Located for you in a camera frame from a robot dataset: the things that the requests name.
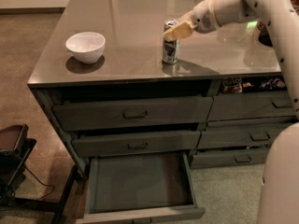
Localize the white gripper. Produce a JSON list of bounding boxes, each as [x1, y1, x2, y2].
[[164, 0, 221, 41]]

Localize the black stand with cable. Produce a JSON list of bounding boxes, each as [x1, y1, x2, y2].
[[0, 124, 78, 224]]

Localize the bottom right drawer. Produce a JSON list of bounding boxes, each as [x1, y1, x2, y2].
[[190, 147, 269, 169]]

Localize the open bottom left drawer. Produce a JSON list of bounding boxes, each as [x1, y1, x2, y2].
[[76, 152, 205, 224]]

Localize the redbull can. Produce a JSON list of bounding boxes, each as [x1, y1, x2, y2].
[[163, 20, 179, 64]]

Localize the chip bag in drawer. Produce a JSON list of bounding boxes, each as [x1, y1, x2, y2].
[[222, 77, 242, 93]]

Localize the middle left drawer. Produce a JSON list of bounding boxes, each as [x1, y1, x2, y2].
[[72, 131, 201, 158]]

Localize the top left drawer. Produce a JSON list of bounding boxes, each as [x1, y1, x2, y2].
[[52, 96, 213, 131]]

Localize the white ceramic bowl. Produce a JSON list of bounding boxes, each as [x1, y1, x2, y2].
[[65, 32, 106, 63]]

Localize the top right drawer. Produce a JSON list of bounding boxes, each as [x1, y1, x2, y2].
[[208, 91, 295, 121]]

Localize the grey counter cabinet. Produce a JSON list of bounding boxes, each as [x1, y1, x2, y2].
[[28, 0, 298, 172]]

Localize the middle right drawer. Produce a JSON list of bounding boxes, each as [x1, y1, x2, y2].
[[198, 123, 290, 149]]

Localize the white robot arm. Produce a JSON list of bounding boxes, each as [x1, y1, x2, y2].
[[164, 0, 299, 224]]

